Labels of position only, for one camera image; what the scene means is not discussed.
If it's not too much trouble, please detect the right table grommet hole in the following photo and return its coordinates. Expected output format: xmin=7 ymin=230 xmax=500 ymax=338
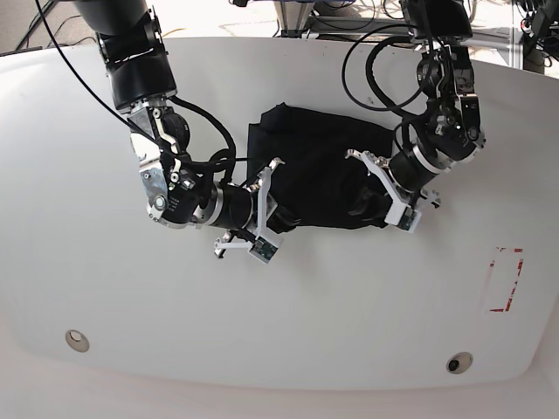
xmin=446 ymin=352 xmax=473 ymax=374

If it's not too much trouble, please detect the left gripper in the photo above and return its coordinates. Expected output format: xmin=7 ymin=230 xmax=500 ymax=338
xmin=345 ymin=148 xmax=442 ymax=218

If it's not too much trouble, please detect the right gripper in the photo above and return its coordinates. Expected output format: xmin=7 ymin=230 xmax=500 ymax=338
xmin=211 ymin=157 xmax=284 ymax=258

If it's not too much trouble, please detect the table grommet hole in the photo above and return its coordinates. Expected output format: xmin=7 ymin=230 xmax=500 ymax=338
xmin=446 ymin=352 xmax=473 ymax=374
xmin=65 ymin=330 xmax=90 ymax=354

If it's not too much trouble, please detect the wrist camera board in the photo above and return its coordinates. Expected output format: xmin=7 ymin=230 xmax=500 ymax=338
xmin=249 ymin=237 xmax=278 ymax=264
xmin=384 ymin=203 xmax=422 ymax=233

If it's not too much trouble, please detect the left table grommet hole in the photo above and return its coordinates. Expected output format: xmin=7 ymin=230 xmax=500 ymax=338
xmin=65 ymin=330 xmax=90 ymax=354

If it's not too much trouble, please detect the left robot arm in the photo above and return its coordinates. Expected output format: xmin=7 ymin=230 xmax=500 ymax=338
xmin=347 ymin=1 xmax=486 ymax=218

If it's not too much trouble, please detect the red tape rectangle marking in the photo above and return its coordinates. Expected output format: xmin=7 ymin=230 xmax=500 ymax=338
xmin=484 ymin=248 xmax=524 ymax=313

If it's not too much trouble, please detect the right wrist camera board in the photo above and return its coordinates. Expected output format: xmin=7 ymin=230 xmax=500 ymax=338
xmin=249 ymin=237 xmax=278 ymax=264

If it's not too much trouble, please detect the black t-shirt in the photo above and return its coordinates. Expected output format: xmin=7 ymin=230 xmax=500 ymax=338
xmin=246 ymin=104 xmax=392 ymax=233

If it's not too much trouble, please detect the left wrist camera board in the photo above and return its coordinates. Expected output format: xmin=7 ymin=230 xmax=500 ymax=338
xmin=384 ymin=203 xmax=422 ymax=233

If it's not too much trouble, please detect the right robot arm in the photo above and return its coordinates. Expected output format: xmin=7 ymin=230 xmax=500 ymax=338
xmin=75 ymin=1 xmax=283 ymax=264

